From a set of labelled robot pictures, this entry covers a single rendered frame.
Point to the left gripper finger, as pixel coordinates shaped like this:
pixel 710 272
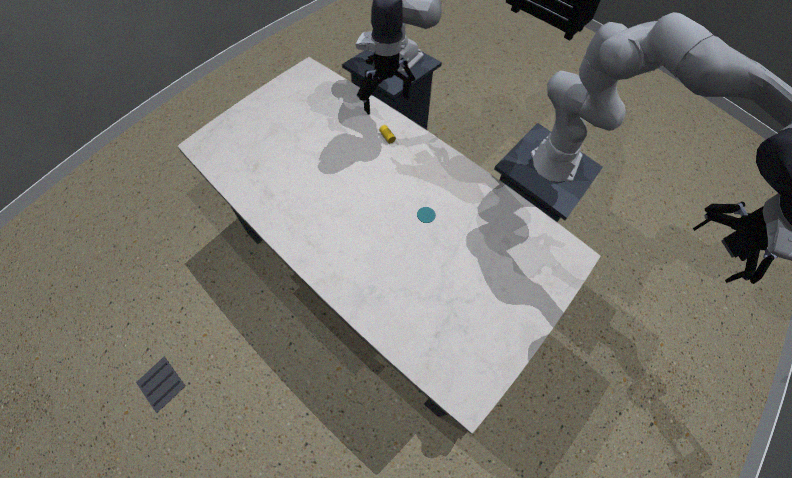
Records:
pixel 715 213
pixel 750 271

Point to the yellow tall cylinder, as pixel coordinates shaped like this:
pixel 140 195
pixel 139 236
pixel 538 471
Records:
pixel 388 135

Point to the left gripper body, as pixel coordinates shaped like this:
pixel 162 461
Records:
pixel 757 228

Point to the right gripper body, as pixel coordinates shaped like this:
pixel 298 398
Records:
pixel 386 63

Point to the teal circle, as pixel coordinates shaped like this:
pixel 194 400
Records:
pixel 426 214

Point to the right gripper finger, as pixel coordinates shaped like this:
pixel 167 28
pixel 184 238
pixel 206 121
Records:
pixel 368 86
pixel 407 81

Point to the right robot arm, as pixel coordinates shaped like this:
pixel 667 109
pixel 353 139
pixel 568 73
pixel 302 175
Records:
pixel 387 19

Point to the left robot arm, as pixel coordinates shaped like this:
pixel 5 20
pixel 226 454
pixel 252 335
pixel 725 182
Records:
pixel 705 65

